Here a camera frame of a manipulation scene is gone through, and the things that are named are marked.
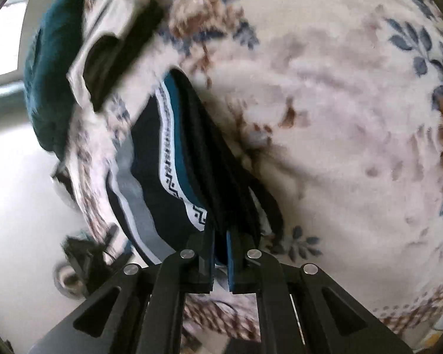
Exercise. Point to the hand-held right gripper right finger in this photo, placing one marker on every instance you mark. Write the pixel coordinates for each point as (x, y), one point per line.
(230, 265)

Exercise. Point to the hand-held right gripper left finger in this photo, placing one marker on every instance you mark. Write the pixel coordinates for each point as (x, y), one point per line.
(211, 261)

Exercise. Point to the black teal patterned shorts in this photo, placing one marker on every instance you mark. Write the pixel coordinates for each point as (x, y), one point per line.
(151, 155)

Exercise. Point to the grey white striped garment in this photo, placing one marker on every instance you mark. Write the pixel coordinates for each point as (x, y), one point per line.
(133, 199)

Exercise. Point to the floral fleece blanket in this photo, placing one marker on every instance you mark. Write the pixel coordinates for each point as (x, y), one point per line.
(336, 118)

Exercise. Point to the dark teal cloth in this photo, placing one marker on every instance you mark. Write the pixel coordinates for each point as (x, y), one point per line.
(48, 81)

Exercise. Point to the cream and black garment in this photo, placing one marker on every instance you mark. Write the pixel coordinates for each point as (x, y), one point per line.
(107, 14)

